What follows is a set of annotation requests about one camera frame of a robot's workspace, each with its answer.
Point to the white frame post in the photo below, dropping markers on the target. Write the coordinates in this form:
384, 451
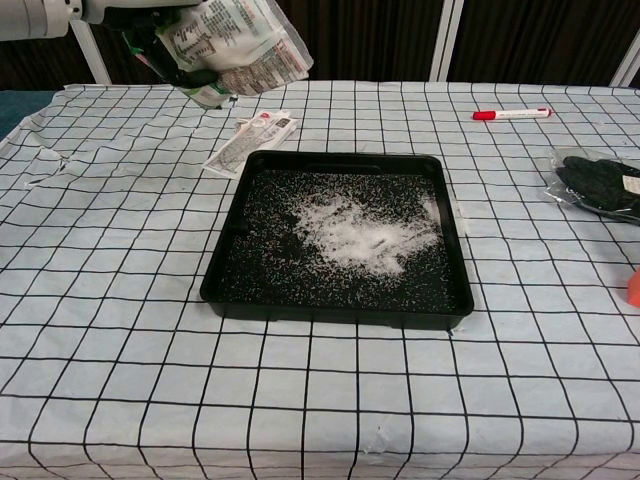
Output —
95, 55
629, 65
446, 40

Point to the black glove in clear bag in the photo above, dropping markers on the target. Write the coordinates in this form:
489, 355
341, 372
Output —
600, 185

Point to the black square plastic tray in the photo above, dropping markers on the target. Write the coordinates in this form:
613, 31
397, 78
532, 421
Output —
260, 295

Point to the orange block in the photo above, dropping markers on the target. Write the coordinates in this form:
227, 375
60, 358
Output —
635, 290

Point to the white powder pile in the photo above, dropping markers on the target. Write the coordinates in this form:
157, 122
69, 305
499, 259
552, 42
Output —
360, 240

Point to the white black-grid tablecloth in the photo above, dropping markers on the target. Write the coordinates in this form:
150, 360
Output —
150, 390

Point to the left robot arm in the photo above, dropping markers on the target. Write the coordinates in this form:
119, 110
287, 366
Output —
35, 17

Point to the teal cloth surface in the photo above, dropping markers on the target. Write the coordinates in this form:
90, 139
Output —
17, 112

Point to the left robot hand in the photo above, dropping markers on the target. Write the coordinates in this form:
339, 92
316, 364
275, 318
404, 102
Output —
145, 40

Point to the flat white printed sachet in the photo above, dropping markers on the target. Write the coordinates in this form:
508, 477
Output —
250, 137

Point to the white green-trimmed pouch bag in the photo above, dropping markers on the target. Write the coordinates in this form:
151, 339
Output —
240, 45

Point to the white marker with red cap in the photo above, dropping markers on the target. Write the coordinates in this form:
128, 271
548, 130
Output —
510, 114

